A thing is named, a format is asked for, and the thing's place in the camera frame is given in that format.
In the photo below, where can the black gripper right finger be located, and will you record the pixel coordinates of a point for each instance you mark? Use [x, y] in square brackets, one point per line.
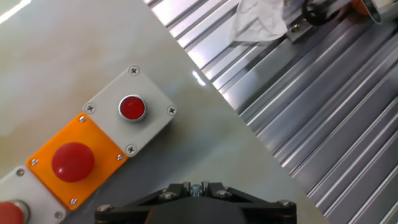
[267, 210]

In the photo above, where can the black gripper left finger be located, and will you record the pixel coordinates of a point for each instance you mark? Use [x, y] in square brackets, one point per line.
[124, 208]

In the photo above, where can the orange box red mushroom button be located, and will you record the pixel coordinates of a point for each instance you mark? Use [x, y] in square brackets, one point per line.
[73, 161]

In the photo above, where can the grey box red mushroom button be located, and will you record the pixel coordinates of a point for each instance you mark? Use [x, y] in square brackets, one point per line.
[31, 193]

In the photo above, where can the grey box flat red button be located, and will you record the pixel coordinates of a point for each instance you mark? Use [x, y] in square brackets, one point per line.
[149, 93]

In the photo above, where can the crumpled white tissue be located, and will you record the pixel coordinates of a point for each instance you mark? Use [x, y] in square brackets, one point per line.
[258, 21]

